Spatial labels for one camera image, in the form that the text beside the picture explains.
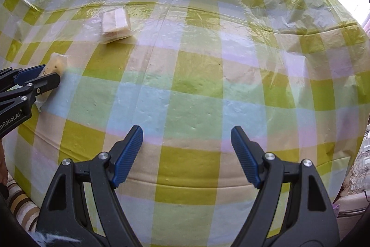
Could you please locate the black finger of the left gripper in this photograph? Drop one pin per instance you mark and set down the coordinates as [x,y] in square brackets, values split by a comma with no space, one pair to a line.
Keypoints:
[23,93]

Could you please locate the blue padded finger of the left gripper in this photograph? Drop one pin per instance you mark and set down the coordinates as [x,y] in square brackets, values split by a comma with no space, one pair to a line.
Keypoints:
[19,76]

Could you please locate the clear cream cake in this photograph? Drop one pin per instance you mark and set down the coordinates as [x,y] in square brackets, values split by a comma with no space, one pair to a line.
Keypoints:
[115,25]

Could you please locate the white bread snack packet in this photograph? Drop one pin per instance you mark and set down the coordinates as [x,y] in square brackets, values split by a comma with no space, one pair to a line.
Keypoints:
[57,64]

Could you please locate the green checkered plastic tablecloth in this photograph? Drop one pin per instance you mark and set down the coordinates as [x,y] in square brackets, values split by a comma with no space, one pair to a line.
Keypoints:
[294,74]

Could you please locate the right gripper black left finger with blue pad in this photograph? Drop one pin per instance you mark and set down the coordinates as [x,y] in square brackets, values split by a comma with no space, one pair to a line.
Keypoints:
[64,218]

